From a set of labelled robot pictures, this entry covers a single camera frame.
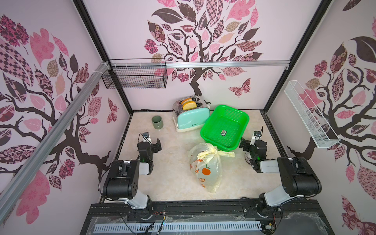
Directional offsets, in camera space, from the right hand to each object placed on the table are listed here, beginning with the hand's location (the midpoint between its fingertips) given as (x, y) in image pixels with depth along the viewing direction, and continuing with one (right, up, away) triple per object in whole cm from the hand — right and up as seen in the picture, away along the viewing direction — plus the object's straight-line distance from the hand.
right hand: (248, 139), depth 95 cm
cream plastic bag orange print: (-32, -8, -28) cm, 43 cm away
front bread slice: (-39, +23, +3) cm, 46 cm away
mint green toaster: (-37, +13, +12) cm, 41 cm away
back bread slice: (-42, +27, +5) cm, 50 cm away
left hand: (-65, -1, 0) cm, 65 cm away
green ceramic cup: (-64, +12, +12) cm, 66 cm away
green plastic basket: (-12, +8, +16) cm, 21 cm away
